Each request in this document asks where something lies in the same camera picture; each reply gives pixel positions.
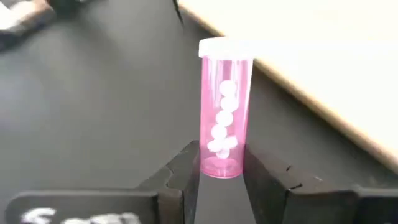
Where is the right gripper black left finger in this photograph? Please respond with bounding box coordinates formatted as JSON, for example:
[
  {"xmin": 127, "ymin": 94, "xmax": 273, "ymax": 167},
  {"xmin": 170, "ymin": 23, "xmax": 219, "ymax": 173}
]
[{"xmin": 136, "ymin": 141, "xmax": 200, "ymax": 224}]

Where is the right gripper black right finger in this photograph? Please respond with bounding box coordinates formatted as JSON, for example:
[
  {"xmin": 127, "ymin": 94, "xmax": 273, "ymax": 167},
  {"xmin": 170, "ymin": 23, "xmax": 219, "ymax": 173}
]
[{"xmin": 244, "ymin": 144, "xmax": 355, "ymax": 224}]

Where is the pink translucent pill bottle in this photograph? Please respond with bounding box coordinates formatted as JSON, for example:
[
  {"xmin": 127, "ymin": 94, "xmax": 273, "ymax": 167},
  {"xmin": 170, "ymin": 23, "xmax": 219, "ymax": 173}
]
[{"xmin": 198, "ymin": 37, "xmax": 254, "ymax": 179}]

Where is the wooden shelf black metal frame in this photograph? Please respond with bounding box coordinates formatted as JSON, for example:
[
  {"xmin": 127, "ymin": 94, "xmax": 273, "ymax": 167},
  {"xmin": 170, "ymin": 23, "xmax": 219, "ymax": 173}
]
[{"xmin": 172, "ymin": 0, "xmax": 398, "ymax": 175}]

